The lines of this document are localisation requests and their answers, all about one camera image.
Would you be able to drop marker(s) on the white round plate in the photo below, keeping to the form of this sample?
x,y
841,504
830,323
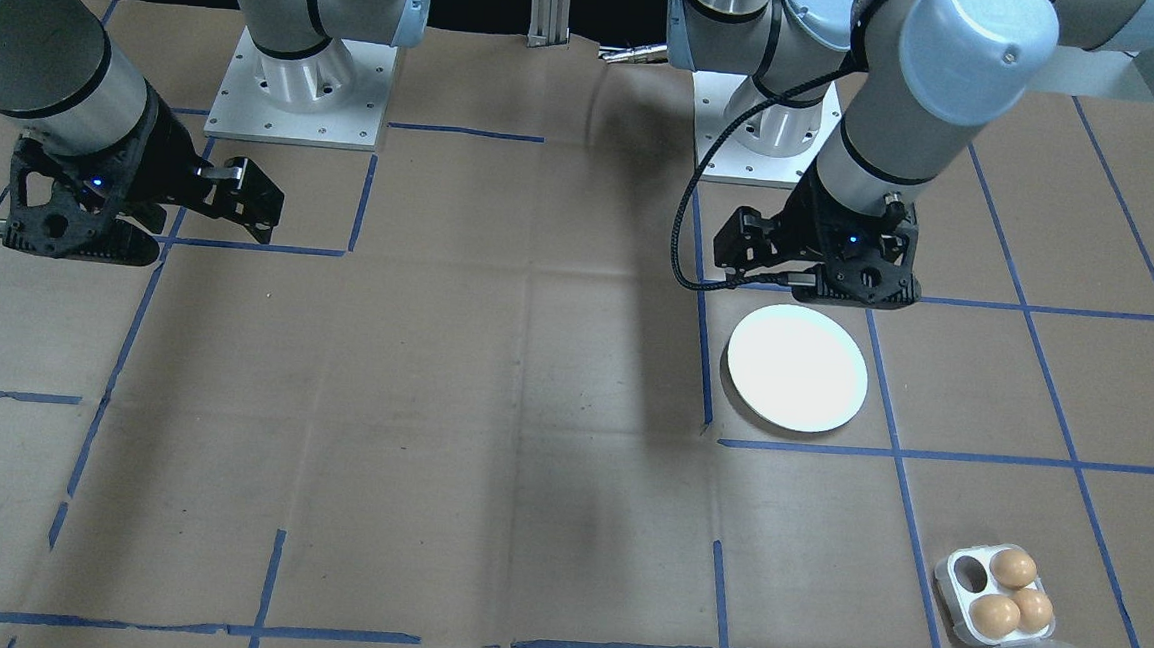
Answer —
x,y
797,370

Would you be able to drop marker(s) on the brown egg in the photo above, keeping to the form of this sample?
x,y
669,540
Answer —
x,y
1013,567
995,615
1031,608

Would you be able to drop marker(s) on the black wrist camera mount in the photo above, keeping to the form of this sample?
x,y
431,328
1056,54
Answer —
x,y
111,245
869,294

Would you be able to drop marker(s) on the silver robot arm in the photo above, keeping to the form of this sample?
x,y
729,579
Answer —
x,y
43,51
880,112

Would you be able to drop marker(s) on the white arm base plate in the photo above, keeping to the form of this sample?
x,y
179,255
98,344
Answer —
x,y
757,173
238,128

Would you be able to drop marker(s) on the silver arm base connector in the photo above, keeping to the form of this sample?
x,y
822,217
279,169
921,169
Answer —
x,y
634,54

